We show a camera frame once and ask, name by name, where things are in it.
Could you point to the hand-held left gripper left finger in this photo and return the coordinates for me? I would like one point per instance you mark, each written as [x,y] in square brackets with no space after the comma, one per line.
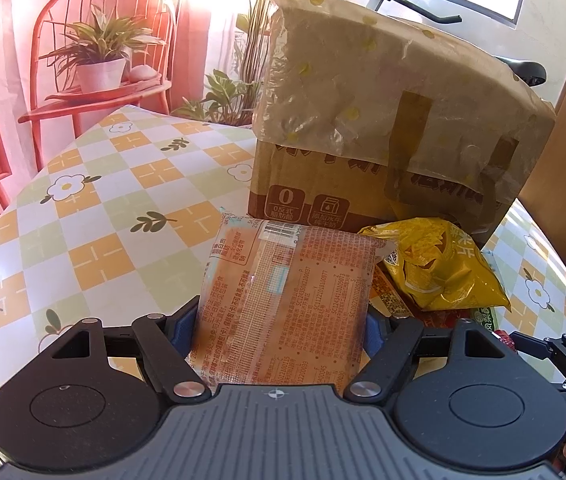
[179,334]

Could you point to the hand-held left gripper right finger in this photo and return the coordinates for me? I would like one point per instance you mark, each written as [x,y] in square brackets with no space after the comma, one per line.
[374,335]

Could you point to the red snack packet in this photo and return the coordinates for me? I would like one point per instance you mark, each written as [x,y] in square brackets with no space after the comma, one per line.
[507,339]

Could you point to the orange snack packet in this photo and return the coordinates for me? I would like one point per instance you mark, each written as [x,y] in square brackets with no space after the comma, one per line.
[283,300]

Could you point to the plastic-lined cardboard box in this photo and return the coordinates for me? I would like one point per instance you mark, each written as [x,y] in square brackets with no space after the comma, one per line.
[388,125]

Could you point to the yellow chip bag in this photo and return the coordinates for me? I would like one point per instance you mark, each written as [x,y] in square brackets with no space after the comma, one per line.
[438,270]

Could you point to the green and white snack packet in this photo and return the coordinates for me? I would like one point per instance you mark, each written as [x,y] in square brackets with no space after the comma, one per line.
[483,319]

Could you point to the checked floral tablecloth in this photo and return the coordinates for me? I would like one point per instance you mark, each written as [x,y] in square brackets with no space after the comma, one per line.
[103,220]

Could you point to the printed room wall backdrop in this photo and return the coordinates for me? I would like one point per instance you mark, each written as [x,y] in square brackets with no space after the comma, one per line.
[88,60]

